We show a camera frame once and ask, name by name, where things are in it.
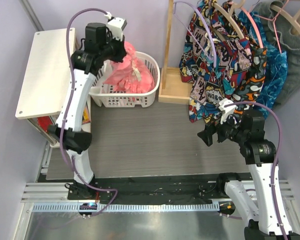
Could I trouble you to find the red book stack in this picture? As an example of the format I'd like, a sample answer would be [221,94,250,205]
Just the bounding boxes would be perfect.
[36,106,91,131]

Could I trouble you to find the white plastic laundry basket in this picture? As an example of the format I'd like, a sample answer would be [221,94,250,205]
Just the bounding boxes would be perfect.
[89,51,161,108]

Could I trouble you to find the grey green shorts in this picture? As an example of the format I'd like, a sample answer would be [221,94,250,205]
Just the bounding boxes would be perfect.
[251,1,300,107]

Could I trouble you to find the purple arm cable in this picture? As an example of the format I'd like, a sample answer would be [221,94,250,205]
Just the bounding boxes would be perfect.
[218,100,290,240]
[58,7,119,218]

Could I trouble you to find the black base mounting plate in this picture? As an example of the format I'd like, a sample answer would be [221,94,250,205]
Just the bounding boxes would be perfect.
[64,174,228,205]

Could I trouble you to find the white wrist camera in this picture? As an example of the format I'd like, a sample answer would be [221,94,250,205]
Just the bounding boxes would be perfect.
[104,11,127,42]
[216,98,236,125]

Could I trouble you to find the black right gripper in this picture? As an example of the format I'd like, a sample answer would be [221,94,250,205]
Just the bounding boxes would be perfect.
[198,109,248,146]

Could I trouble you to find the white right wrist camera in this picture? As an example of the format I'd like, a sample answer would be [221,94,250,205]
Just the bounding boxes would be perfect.
[216,98,236,125]

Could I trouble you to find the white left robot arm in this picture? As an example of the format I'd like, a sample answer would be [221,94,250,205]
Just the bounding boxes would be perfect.
[48,17,127,200]

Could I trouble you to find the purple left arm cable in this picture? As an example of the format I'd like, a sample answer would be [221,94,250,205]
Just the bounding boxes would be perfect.
[58,7,119,218]

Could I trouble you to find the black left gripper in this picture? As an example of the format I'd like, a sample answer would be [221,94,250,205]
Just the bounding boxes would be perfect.
[100,32,128,64]

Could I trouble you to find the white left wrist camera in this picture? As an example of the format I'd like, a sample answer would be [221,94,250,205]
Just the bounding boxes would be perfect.
[104,11,127,42]

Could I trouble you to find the blue patterned shorts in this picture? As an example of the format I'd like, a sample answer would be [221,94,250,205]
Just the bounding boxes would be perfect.
[250,11,288,109]

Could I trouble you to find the black orange camo shorts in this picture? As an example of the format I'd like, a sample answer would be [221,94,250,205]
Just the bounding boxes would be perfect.
[221,1,268,116]

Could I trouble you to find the beige wooden hanger far right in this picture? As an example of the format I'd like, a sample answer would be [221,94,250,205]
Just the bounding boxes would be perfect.
[270,0,300,37]

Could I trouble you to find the lilac plastic hanger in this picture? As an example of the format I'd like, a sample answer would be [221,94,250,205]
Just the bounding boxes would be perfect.
[172,1,218,70]

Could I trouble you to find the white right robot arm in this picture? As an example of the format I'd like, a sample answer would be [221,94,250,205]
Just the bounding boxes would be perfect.
[197,110,300,240]

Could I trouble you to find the white side shelf table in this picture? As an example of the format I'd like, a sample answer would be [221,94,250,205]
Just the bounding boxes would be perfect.
[15,27,78,148]

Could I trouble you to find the beige wooden hanger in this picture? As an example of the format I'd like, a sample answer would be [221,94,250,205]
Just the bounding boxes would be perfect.
[208,0,246,39]
[270,0,300,37]

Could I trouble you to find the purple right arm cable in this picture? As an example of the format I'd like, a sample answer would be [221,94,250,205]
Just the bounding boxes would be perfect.
[218,100,290,240]

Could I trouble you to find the thin pink wire hanger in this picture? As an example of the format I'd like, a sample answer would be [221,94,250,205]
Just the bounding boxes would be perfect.
[252,0,285,53]

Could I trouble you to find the slotted white cable duct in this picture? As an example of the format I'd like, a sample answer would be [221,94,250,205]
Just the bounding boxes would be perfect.
[32,202,220,213]

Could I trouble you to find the pink patterned shorts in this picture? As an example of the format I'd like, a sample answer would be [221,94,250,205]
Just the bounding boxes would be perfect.
[104,41,155,94]

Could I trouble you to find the pink plastic hanger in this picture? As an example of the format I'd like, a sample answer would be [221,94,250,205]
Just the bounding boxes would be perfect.
[240,6,264,48]

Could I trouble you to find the wooden clothes rack stand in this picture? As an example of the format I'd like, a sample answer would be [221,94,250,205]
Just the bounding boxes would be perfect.
[158,0,192,105]

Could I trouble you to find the comic print shorts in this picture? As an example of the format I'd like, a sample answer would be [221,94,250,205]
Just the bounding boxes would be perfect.
[179,0,252,123]

